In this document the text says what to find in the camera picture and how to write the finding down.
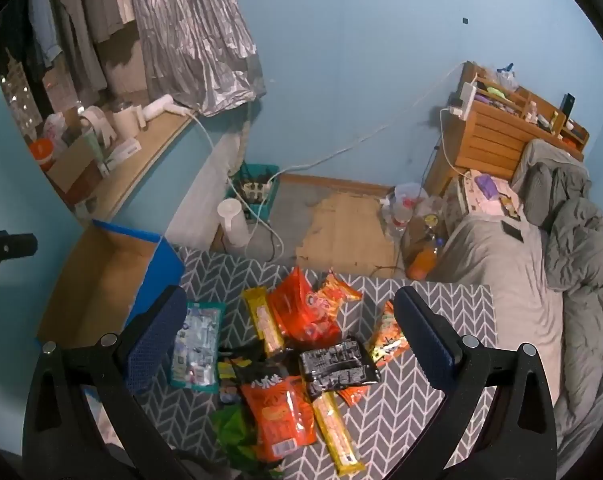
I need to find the grey duvet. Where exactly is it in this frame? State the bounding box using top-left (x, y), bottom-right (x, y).
top-left (511, 139), bottom-right (603, 461)

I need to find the white tape roll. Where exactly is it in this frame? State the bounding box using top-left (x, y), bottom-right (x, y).
top-left (79, 106), bottom-right (117, 150)

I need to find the green snack packet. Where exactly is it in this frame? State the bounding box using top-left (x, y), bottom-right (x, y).
top-left (216, 405), bottom-right (285, 478)

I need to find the orange green-tipped chip bag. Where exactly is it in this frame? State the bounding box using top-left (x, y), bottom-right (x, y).
top-left (366, 302), bottom-right (409, 368)

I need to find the open brown cardboard box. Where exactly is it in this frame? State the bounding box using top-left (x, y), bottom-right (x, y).
top-left (46, 135), bottom-right (105, 201)

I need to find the black yellow-print snack packet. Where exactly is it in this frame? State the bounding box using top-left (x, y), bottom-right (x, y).
top-left (216, 342), bottom-right (262, 403)

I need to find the orange soda bottle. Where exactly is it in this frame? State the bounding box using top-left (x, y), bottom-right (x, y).
top-left (406, 240), bottom-right (445, 281)

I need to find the wooden headboard shelf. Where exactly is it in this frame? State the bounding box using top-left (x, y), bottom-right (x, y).
top-left (424, 61), bottom-right (591, 201)

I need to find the white charging cable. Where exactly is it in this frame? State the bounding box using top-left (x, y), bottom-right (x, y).
top-left (439, 107), bottom-right (475, 177)

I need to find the white headboard power strip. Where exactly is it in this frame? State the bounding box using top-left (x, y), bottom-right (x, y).
top-left (449, 82), bottom-right (477, 121)

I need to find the white wall cable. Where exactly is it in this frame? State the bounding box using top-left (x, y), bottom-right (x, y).
top-left (276, 65), bottom-right (465, 173)

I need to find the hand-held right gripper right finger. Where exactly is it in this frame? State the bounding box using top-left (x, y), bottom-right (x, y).
top-left (391, 286), bottom-right (557, 480)

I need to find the white hair dryer cable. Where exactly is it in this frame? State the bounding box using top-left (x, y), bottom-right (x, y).
top-left (189, 109), bottom-right (285, 261)

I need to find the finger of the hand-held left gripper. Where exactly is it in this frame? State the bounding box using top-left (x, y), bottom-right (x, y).
top-left (0, 230), bottom-right (38, 272)

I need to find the yellow biscuit packet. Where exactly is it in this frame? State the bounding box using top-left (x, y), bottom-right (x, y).
top-left (242, 286), bottom-right (286, 356)
top-left (311, 391), bottom-right (366, 477)

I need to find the grey chevron tablecloth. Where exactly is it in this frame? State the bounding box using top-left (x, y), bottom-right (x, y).
top-left (89, 245), bottom-right (497, 480)

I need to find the large red snack bag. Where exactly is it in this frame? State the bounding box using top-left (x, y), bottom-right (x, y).
top-left (269, 266), bottom-right (342, 348)

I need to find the purple soft item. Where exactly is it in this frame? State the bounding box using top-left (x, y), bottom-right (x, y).
top-left (474, 175), bottom-right (499, 200)

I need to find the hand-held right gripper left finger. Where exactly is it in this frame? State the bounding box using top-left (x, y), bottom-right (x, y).
top-left (22, 285), bottom-right (192, 480)

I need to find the white power strip in basket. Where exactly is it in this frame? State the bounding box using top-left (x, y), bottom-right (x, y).
top-left (242, 180), bottom-right (273, 199)

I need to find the teal plastic basket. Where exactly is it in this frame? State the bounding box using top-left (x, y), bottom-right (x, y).
top-left (225, 161), bottom-right (281, 223)

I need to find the small orange snack packet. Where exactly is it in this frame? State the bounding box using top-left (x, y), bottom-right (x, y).
top-left (339, 385), bottom-right (371, 407)

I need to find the teal clear candy packet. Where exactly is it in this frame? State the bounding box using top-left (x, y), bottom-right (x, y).
top-left (169, 301), bottom-right (227, 393)

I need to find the cream electric mug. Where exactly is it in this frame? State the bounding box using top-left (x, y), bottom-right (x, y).
top-left (112, 105), bottom-right (141, 141)

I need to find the orange black-topped snack bag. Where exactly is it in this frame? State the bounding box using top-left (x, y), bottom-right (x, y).
top-left (234, 360), bottom-right (317, 461)

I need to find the small white carton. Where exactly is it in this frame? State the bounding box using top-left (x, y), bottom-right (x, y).
top-left (99, 139), bottom-right (142, 177)

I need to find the white hair dryer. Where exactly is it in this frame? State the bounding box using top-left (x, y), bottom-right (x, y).
top-left (140, 94), bottom-right (195, 128)

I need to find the blue-edged cardboard box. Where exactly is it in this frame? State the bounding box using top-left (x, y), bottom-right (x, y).
top-left (36, 219), bottom-right (185, 356)

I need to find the orange crinkled snack bag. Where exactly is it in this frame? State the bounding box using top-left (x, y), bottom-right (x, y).
top-left (314, 270), bottom-right (363, 318)

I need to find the grey hanging coat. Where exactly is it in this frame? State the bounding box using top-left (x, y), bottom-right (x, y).
top-left (46, 0), bottom-right (110, 96)

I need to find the orange-lidded container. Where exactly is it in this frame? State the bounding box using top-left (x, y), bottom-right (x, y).
top-left (29, 139), bottom-right (57, 171)

